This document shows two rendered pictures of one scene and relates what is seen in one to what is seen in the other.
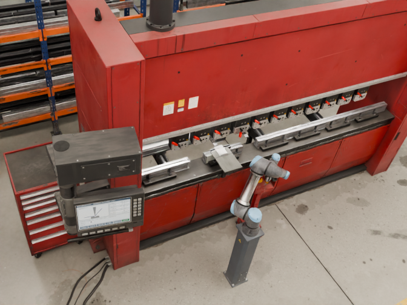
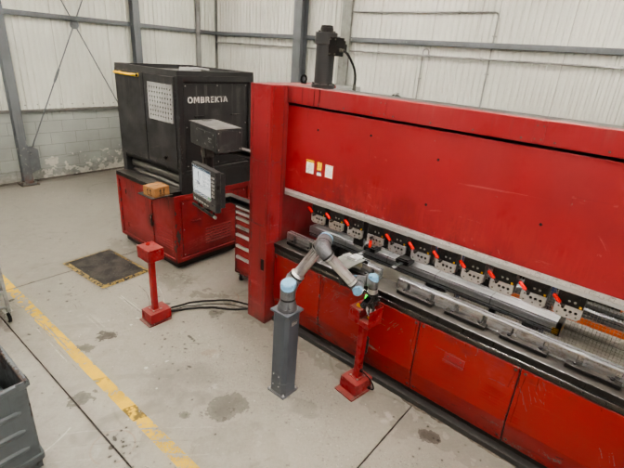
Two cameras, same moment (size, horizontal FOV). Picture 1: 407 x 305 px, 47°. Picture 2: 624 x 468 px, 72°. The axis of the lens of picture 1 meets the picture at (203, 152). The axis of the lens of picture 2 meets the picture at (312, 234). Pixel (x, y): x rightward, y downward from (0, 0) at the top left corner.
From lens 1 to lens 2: 3.89 m
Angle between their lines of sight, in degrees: 63
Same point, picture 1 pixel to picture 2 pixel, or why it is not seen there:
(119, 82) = (257, 100)
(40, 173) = not seen: hidden behind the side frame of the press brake
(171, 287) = (247, 347)
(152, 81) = (300, 130)
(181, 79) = (319, 138)
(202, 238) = (314, 356)
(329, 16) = (472, 119)
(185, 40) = (320, 96)
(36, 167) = not seen: hidden behind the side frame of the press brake
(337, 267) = not seen: outside the picture
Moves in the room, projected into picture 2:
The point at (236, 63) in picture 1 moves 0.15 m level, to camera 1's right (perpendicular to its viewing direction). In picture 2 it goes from (366, 143) to (373, 147)
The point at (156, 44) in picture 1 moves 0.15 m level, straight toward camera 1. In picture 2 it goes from (301, 92) to (284, 91)
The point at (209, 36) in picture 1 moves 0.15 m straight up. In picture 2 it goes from (339, 98) to (341, 78)
